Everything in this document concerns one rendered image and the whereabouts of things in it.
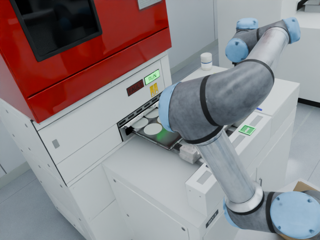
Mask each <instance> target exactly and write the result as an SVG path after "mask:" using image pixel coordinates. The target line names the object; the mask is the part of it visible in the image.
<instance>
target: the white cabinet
mask: <svg viewBox="0 0 320 240"><path fill-rule="evenodd" d="M296 108H297V107H295V108H294V109H293V111H292V112H291V113H290V114H289V116H288V117H287V118H286V119H285V120H284V122H283V123H282V124H281V125H280V126H279V128H278V129H277V130H276V131H275V133H274V134H273V135H272V137H271V138H270V140H269V142H268V143H267V144H266V145H265V147H264V148H263V149H262V150H261V152H260V153H259V154H258V155H257V157H256V158H255V159H254V160H253V162H252V163H251V164H250V165H249V166H248V167H247V169H246V171H247V173H248V175H249V176H250V178H251V180H253V181H256V182H257V183H258V184H260V186H261V187H262V189H263V191H273V192H275V191H277V190H279V189H281V188H283V187H284V181H285V176H286V170H287V164H288V158H289V152H290V144H291V138H292V132H293V126H294V120H295V114H296ZM102 166H103V168H104V171H105V173H106V176H107V178H108V181H109V183H110V186H111V188H112V191H113V193H114V196H115V198H116V201H117V203H118V206H119V208H120V211H121V213H122V215H123V218H124V220H125V223H126V225H127V228H128V230H129V233H130V236H131V238H132V240H234V239H235V237H236V235H237V233H238V231H239V228H236V227H233V226H232V225H230V224H229V223H228V221H227V220H226V218H225V215H224V210H223V199H224V198H223V199H222V200H221V201H220V203H219V204H218V205H217V206H216V208H215V209H214V210H213V211H212V213H211V214H210V215H209V216H208V217H207V219H206V220H205V221H204V222H203V224H202V225H201V226H200V227H199V229H197V228H196V227H194V226H193V225H191V224H190V223H188V222H187V221H186V220H184V219H183V218H181V217H180V216H178V215H177V214H175V213H174V212H172V211H171V210H169V209H168V208H166V207H165V206H163V205H162V204H160V203H159V202H157V201H156V200H154V199H153V198H152V197H150V196H149V195H147V194H146V193H144V192H143V191H141V190H140V189H138V188H137V187H135V186H134V185H132V184H131V183H129V182H128V181H126V180H125V179H123V178H122V177H120V176H119V175H118V174H116V173H115V172H113V171H111V170H110V169H108V168H107V167H105V166H104V165H102Z"/></svg>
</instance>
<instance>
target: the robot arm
mask: <svg viewBox="0 0 320 240"><path fill-rule="evenodd" d="M299 40H300V26H299V23H298V20H297V19H296V18H295V17H290V18H287V19H282V20H280V21H277V22H275V23H272V24H269V25H266V26H263V27H260V28H258V20H257V19H255V18H243V19H240V20H238V21H237V25H236V33H235V35H234V36H233V38H232V39H231V40H230V41H229V42H228V44H227V46H226V48H225V54H226V57H227V58H228V59H229V60H230V61H232V64H234V68H232V69H228V70H225V71H221V72H217V73H214V74H211V75H207V76H203V77H200V78H196V79H192V80H188V81H184V82H177V83H176V84H174V85H171V86H168V87H167V88H166V89H165V90H164V91H163V92H162V94H161V96H160V99H159V108H158V113H159V118H160V121H161V123H162V125H163V127H164V128H165V129H166V130H167V131H171V132H177V131H178V132H179V133H180V135H181V136H182V138H183V139H184V141H185V142H186V143H187V144H190V145H194V146H195V147H196V149H197V150H198V152H199V153H200V155H201V156H202V158H203V159H204V161H205V163H206V164H207V166H208V167H209V169H210V171H211V172H212V174H213V175H214V177H215V179H216V180H217V182H218V183H219V185H220V186H221V188H222V189H223V191H224V193H225V196H224V199H223V210H224V215H225V218H226V220H227V221H228V223H229V224H230V225H232V226H233V227H236V228H240V229H243V230H256V231H263V232H270V233H277V234H284V235H287V236H289V237H292V238H296V239H310V240H320V191H316V190H304V191H301V192H298V191H288V192H273V191H263V189H262V187H261V186H260V184H258V183H257V182H256V181H253V180H251V178H250V176H249V175H248V173H247V171H246V169H245V167H244V166H243V164H242V162H241V160H240V158H239V156H238V154H237V153H236V151H235V149H234V147H233V145H232V143H231V141H230V139H229V138H228V136H227V134H226V132H225V130H224V126H225V125H230V124H233V123H235V122H237V121H239V120H241V119H243V118H245V117H246V116H248V115H249V114H251V113H252V112H253V111H254V110H255V109H256V108H257V107H258V106H260V104H262V103H263V102H264V100H265V99H266V98H267V96H268V95H269V93H270V91H271V89H272V87H273V85H274V81H275V77H274V72H275V70H276V68H277V66H278V63H279V61H280V59H281V57H282V55H283V53H284V51H285V49H286V47H287V45H288V44H292V43H294V42H297V41H299Z"/></svg>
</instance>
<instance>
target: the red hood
mask: <svg viewBox="0 0 320 240"><path fill-rule="evenodd" d="M171 47H172V44H171V37H170V28H169V21H168V14H167V7H166V0H0V98H1V99H3V100H4V101H6V102H7V103H8V104H10V105H11V106H13V107H14V108H16V109H17V110H19V111H20V112H22V113H23V114H25V115H26V116H27V117H29V118H30V119H32V120H33V121H35V122H36V123H38V124H39V123H41V122H43V121H44V120H46V119H48V118H49V117H51V116H53V115H55V114H56V113H58V112H60V111H61V110H63V109H65V108H67V107H68V106H70V105H72V104H74V103H75V102H77V101H79V100H81V99H83V98H84V97H86V96H88V95H90V94H91V93H93V92H95V91H96V90H98V89H100V88H102V87H103V86H105V85H107V84H109V83H110V82H112V81H114V80H115V79H117V78H119V77H121V76H122V75H124V74H126V73H127V72H129V71H131V70H133V69H134V68H136V67H138V66H140V65H141V64H143V63H145V62H147V61H149V60H150V59H152V58H154V57H156V56H157V55H159V54H161V53H162V52H164V51H166V50H168V49H169V48H171Z"/></svg>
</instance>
